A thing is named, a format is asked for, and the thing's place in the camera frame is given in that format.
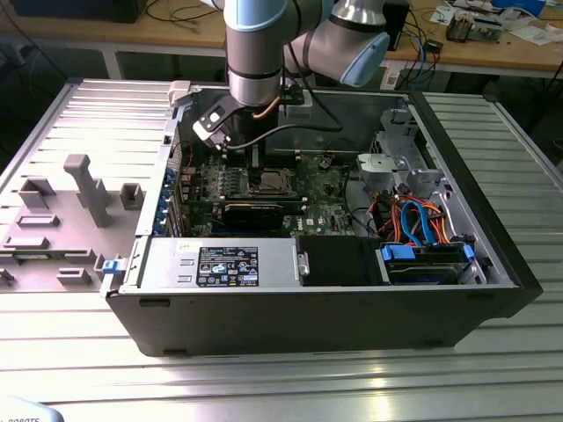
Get large black box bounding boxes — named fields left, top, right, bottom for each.
left=8, top=0, right=143, bottom=24

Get hard disk blue carrier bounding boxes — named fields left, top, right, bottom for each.
left=377, top=241, right=477, bottom=286

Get white paper sheets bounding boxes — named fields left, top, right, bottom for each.
left=509, top=24, right=560, bottom=46

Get CPU socket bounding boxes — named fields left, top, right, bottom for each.
left=248, top=166, right=295, bottom=197

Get black wire loop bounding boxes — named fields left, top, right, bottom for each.
left=343, top=164, right=382, bottom=241

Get small electronics box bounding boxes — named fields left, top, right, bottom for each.
left=472, top=17, right=506, bottom=45

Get black graphics card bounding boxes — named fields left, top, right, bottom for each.
left=222, top=201, right=286, bottom=233

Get gray parts rack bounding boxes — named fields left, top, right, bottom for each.
left=0, top=153, right=147, bottom=295

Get metal finned heat sink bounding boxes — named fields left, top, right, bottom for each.
left=445, top=11, right=475, bottom=44

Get metal socket cover frame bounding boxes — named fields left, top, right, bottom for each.
left=262, top=166, right=294, bottom=197

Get black camera cable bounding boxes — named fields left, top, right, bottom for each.
left=226, top=122, right=344, bottom=151

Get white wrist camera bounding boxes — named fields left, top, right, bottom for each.
left=192, top=103, right=232, bottom=151

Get green motherboard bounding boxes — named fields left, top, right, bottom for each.
left=175, top=151, right=355, bottom=238

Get black upright box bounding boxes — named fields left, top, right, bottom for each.
left=389, top=0, right=411, bottom=52

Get long wooden desk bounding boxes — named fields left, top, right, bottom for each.
left=0, top=0, right=563, bottom=81

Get small blue plastic clip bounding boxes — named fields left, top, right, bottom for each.
left=100, top=258, right=128, bottom=276

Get orange wire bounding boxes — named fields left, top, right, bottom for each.
left=390, top=200, right=404, bottom=244
left=428, top=206, right=457, bottom=246

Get silver power supply unit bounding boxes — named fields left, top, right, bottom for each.
left=135, top=236, right=301, bottom=292

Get blue data wire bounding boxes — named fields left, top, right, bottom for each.
left=399, top=200, right=435, bottom=248

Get gray wrist camera box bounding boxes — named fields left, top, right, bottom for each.
left=281, top=85, right=316, bottom=119

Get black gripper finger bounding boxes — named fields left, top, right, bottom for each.
left=245, top=143, right=267, bottom=195

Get black open PC case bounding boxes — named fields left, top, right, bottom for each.
left=105, top=77, right=545, bottom=358

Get brown curved cable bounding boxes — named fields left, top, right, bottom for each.
left=252, top=97, right=281, bottom=120

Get blue flat box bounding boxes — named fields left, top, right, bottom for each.
left=491, top=0, right=547, bottom=17

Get silver perforated metal bracket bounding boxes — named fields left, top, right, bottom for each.
left=371, top=107, right=420, bottom=155

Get white printed device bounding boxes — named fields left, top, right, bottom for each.
left=0, top=394, right=66, bottom=422

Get silver metal drive bracket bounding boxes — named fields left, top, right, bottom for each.
left=355, top=152, right=444, bottom=200

